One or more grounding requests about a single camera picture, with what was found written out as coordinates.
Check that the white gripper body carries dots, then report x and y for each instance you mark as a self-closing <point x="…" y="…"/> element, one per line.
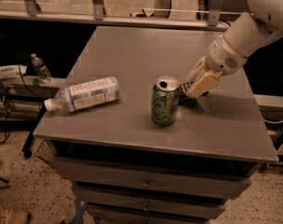
<point x="222" y="57"/>

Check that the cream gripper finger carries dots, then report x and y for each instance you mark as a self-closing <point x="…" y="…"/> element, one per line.
<point x="197" y="71"/>
<point x="207" y="81"/>

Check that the black rxbar chocolate bar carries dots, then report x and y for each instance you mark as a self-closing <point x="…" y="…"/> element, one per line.
<point x="184" y="87"/>

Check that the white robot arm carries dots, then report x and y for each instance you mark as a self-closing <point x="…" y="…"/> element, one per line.
<point x="260" y="26"/>

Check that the green soda can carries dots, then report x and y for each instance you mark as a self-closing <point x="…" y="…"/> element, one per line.
<point x="164" y="100"/>

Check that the grey drawer cabinet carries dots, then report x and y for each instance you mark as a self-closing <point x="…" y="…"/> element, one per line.
<point x="124" y="166"/>

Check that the lying plastic water bottle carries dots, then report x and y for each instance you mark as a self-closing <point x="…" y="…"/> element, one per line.
<point x="85" y="95"/>

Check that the small upright water bottle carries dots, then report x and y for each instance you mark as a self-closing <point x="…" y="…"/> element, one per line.
<point x="41" y="68"/>

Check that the low grey side shelf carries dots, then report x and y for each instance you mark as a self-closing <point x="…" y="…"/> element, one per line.
<point x="27" y="97"/>

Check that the white wipes packet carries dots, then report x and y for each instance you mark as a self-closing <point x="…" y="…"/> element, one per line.
<point x="12" y="71"/>

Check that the metal window rail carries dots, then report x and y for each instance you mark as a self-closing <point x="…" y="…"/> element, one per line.
<point x="209" y="14"/>

